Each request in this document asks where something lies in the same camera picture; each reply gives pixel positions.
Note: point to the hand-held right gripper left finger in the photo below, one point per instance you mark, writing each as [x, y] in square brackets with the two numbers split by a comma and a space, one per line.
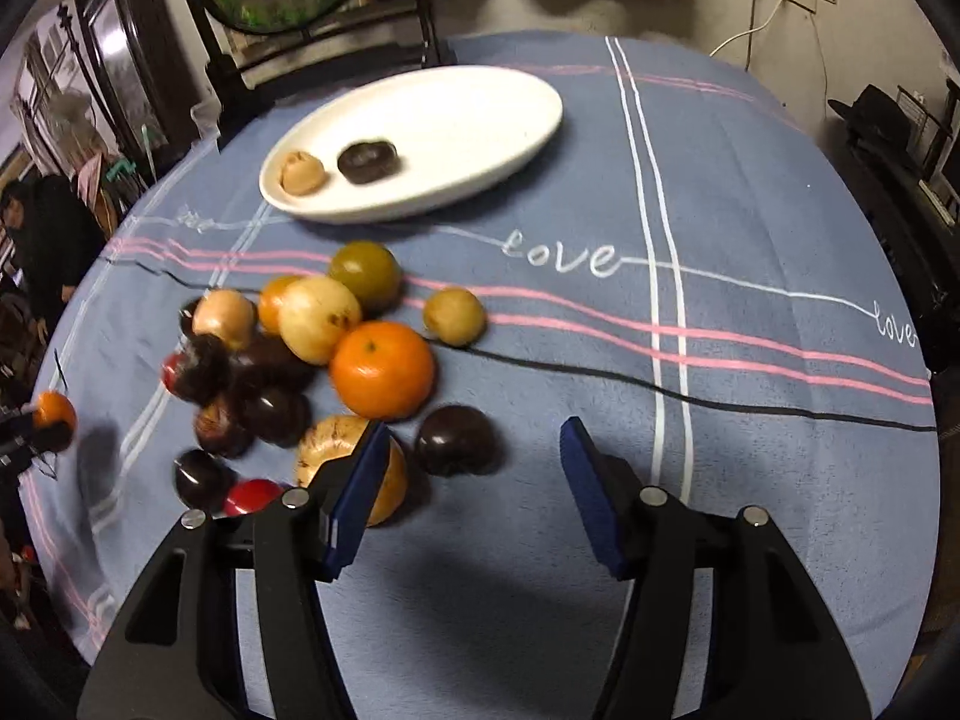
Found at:
[358, 491]

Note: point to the red cherry fruit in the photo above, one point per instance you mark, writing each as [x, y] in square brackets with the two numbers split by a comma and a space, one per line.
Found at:
[169, 373]
[251, 497]

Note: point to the large orange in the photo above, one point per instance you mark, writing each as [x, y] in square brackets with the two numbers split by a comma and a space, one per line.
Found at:
[382, 371]

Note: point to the dark purple mangosteen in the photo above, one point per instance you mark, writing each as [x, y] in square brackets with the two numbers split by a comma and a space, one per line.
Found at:
[455, 440]

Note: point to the pale yellow round fruit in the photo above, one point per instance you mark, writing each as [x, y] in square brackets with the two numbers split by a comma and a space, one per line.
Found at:
[319, 319]

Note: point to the black hat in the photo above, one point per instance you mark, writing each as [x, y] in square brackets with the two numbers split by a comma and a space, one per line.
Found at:
[874, 109]

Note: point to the green-brown round fruit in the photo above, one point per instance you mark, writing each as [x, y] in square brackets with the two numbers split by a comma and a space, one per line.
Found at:
[367, 270]

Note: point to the small orange mandarin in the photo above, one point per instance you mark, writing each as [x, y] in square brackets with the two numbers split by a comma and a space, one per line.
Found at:
[271, 306]
[56, 411]

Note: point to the tan longan fruit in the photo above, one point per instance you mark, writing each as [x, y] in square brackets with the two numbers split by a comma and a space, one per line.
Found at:
[454, 316]

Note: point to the dark wooden cabinet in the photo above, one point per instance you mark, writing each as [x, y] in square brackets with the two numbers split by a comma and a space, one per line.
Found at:
[120, 52]

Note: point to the dark brown flat fruit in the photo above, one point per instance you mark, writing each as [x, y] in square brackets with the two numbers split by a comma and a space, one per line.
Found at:
[367, 162]

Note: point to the white oval plate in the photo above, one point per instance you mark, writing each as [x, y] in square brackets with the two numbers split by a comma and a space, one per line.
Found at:
[450, 120]

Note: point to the large tan round fruit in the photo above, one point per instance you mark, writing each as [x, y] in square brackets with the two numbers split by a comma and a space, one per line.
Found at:
[328, 450]

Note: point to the tan walnut-like fruit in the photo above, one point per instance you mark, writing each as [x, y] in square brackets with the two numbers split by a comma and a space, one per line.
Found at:
[302, 173]

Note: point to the dark purple fruit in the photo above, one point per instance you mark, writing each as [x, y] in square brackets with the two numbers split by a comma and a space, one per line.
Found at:
[275, 415]
[202, 369]
[201, 478]
[220, 429]
[187, 316]
[266, 358]

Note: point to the blue striped tablecloth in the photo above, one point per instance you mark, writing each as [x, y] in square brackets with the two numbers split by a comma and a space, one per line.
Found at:
[750, 187]

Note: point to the pale tan round fruit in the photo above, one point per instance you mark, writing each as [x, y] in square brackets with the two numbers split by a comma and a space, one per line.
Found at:
[223, 317]

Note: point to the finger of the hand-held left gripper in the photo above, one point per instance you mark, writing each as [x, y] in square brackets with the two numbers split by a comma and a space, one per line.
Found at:
[16, 435]

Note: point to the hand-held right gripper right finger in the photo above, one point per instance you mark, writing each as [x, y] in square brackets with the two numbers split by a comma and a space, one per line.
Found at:
[592, 495]

